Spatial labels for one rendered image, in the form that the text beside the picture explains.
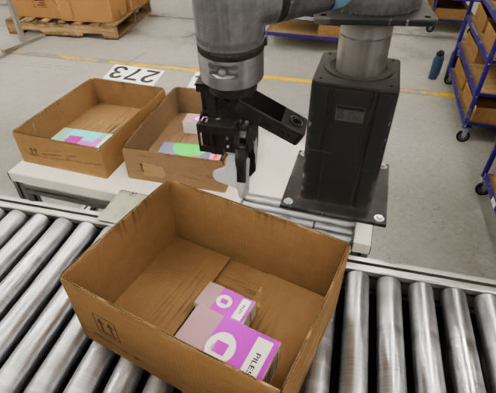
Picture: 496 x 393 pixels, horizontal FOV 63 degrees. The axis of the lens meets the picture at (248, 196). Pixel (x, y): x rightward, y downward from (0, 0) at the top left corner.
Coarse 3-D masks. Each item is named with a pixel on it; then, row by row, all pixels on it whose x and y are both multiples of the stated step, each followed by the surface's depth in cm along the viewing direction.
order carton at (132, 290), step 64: (192, 192) 82; (128, 256) 79; (192, 256) 89; (256, 256) 84; (320, 256) 75; (128, 320) 60; (256, 320) 76; (320, 320) 61; (192, 384) 63; (256, 384) 52
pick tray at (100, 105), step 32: (64, 96) 129; (96, 96) 144; (128, 96) 140; (160, 96) 131; (32, 128) 119; (96, 128) 131; (128, 128) 117; (32, 160) 117; (64, 160) 112; (96, 160) 108
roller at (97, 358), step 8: (96, 344) 74; (88, 352) 73; (96, 352) 72; (104, 352) 73; (112, 352) 74; (88, 360) 71; (96, 360) 72; (104, 360) 72; (112, 360) 75; (80, 368) 70; (88, 368) 70; (96, 368) 71; (104, 368) 72; (80, 376) 69; (88, 376) 69; (96, 376) 70; (104, 376) 72; (72, 384) 68; (80, 384) 68; (88, 384) 69; (96, 384) 70; (64, 392) 68; (72, 392) 67; (80, 392) 67; (88, 392) 68; (96, 392) 70
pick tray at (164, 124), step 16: (176, 96) 136; (192, 96) 135; (160, 112) 126; (176, 112) 138; (192, 112) 139; (144, 128) 117; (160, 128) 127; (176, 128) 131; (128, 144) 109; (144, 144) 118; (160, 144) 124; (128, 160) 108; (144, 160) 106; (160, 160) 105; (176, 160) 104; (192, 160) 103; (208, 160) 101; (224, 160) 101; (144, 176) 110; (160, 176) 109; (176, 176) 107; (192, 176) 106; (208, 176) 105; (224, 192) 107
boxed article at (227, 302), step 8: (208, 288) 77; (216, 288) 77; (224, 288) 77; (200, 296) 76; (208, 296) 76; (216, 296) 76; (224, 296) 76; (232, 296) 76; (240, 296) 76; (208, 304) 74; (216, 304) 74; (224, 304) 74; (232, 304) 74; (240, 304) 74; (248, 304) 74; (224, 312) 73; (232, 312) 73; (240, 312) 73; (248, 312) 73; (240, 320) 72; (248, 320) 74
